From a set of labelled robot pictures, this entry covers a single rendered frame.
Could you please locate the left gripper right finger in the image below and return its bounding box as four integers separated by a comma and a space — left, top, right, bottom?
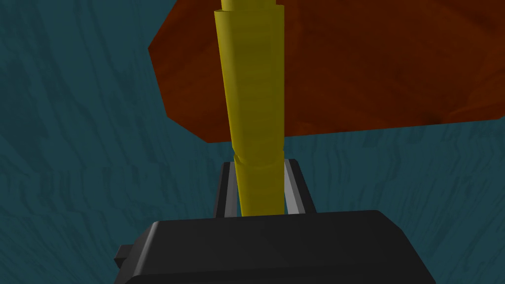
282, 158, 317, 216

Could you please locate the yellow tapered stick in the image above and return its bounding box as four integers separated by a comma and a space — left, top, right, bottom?
214, 0, 286, 218

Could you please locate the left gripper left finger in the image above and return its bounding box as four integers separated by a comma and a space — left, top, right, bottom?
213, 161, 243, 219

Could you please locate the brown wooden board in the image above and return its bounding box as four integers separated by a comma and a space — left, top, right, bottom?
147, 0, 505, 144

